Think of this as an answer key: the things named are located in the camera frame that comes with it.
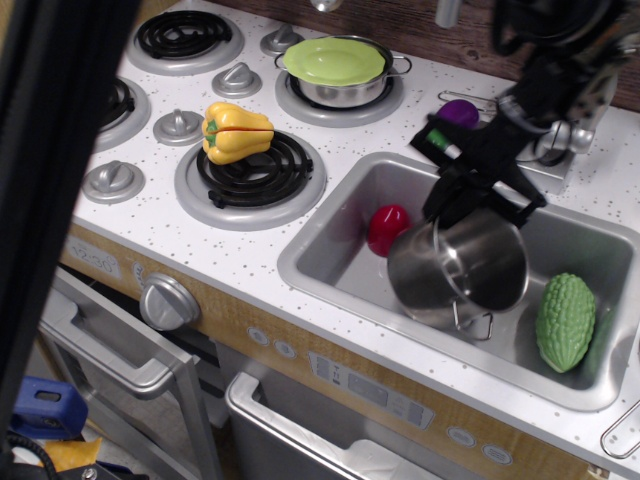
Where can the stainless steel pot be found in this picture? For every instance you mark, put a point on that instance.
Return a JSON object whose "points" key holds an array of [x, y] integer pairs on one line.
{"points": [[458, 278]]}

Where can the yellow cloth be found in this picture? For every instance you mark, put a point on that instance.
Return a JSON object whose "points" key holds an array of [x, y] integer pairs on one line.
{"points": [[66, 454]]}

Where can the silver faucet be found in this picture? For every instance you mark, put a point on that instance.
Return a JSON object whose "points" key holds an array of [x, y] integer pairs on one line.
{"points": [[547, 160]]}

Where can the silver oven dial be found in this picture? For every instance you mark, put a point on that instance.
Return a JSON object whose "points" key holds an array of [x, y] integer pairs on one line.
{"points": [[166, 305]]}

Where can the small steel pan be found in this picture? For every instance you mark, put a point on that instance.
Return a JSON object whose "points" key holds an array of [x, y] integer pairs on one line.
{"points": [[353, 96]]}

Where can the silver sink basin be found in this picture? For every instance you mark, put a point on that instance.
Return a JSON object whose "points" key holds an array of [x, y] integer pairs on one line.
{"points": [[330, 259]]}

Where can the oven door with handle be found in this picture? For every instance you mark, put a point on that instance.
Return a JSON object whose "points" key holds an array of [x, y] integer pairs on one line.
{"points": [[142, 390]]}

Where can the purple toy eggplant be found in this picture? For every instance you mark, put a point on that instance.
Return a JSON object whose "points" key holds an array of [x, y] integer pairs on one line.
{"points": [[455, 120]]}

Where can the black burner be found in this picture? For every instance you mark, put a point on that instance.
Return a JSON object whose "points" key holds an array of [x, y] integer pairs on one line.
{"points": [[184, 42], [128, 111], [262, 191]]}

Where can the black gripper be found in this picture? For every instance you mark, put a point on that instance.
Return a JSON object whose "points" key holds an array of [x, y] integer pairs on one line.
{"points": [[484, 172]]}

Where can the back left black burner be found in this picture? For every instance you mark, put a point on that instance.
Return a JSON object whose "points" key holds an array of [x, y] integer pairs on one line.
{"points": [[184, 42]]}

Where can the black foreground frame bar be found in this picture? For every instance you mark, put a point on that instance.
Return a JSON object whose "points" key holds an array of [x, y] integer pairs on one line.
{"points": [[57, 64]]}

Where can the green toy bitter gourd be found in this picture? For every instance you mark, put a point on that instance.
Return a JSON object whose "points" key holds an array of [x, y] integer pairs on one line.
{"points": [[565, 322]]}

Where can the blue clamp tool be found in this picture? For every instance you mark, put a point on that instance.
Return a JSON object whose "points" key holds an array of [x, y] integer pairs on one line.
{"points": [[49, 410]]}

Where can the dishwasher door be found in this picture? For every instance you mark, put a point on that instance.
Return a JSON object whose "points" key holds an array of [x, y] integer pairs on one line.
{"points": [[324, 441]]}

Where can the yellow toy bell pepper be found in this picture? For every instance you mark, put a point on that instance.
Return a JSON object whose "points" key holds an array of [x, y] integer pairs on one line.
{"points": [[232, 133]]}

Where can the red toy pepper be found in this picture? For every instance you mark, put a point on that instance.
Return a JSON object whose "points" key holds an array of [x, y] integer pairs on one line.
{"points": [[385, 225]]}

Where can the front right black burner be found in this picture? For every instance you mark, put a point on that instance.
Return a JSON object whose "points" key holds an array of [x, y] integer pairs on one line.
{"points": [[262, 191]]}

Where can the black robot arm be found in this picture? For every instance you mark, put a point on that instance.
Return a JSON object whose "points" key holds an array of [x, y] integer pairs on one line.
{"points": [[579, 48]]}

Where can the silver stove knob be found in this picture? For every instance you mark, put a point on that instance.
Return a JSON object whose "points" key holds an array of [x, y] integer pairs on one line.
{"points": [[114, 182], [239, 81], [279, 40], [179, 128]]}

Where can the green plate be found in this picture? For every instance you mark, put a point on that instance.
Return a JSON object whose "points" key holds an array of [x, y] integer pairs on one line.
{"points": [[334, 62]]}

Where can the wire rack handle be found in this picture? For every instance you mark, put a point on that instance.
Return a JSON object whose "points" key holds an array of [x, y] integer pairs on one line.
{"points": [[621, 440]]}

